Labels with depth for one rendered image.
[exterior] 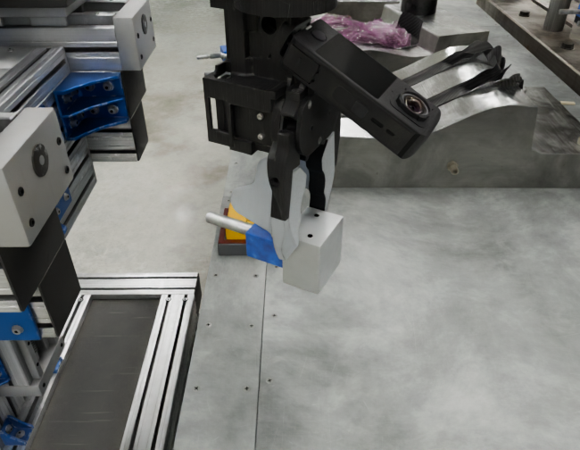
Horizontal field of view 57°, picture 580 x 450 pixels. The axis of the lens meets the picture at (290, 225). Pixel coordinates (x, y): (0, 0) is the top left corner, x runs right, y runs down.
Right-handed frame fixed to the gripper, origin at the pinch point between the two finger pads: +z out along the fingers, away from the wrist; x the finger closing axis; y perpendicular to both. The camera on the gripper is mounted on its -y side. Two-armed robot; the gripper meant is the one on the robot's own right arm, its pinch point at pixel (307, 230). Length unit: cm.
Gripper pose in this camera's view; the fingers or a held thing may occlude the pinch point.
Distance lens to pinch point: 46.7
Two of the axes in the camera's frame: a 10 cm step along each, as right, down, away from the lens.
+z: 0.0, 8.1, 5.9
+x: -4.6, 5.2, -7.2
